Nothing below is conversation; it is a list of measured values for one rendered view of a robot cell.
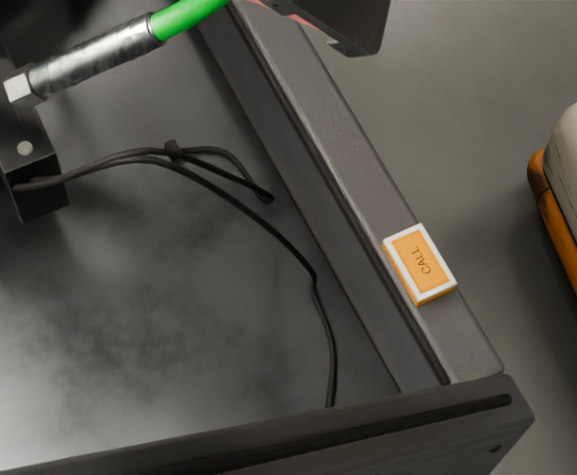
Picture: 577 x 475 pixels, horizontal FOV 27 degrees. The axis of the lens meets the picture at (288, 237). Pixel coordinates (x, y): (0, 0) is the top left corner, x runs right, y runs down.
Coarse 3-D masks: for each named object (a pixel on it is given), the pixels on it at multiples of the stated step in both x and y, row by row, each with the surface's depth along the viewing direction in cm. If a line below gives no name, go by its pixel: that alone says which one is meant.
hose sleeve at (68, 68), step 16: (144, 16) 58; (112, 32) 59; (128, 32) 58; (144, 32) 58; (80, 48) 60; (96, 48) 60; (112, 48) 59; (128, 48) 59; (144, 48) 59; (48, 64) 61; (64, 64) 61; (80, 64) 60; (96, 64) 60; (112, 64) 60; (32, 80) 62; (48, 80) 61; (64, 80) 61; (80, 80) 61
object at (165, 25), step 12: (180, 0) 58; (192, 0) 57; (204, 0) 56; (216, 0) 56; (228, 0) 56; (168, 12) 58; (180, 12) 57; (192, 12) 57; (204, 12) 57; (156, 24) 58; (168, 24) 58; (180, 24) 58; (192, 24) 58; (168, 36) 58
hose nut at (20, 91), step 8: (32, 64) 62; (16, 72) 62; (24, 72) 62; (8, 80) 62; (16, 80) 62; (24, 80) 62; (8, 88) 62; (16, 88) 62; (24, 88) 62; (32, 88) 62; (8, 96) 62; (16, 96) 62; (24, 96) 62; (32, 96) 62; (40, 96) 62; (48, 96) 63; (16, 104) 63; (24, 104) 63; (32, 104) 63
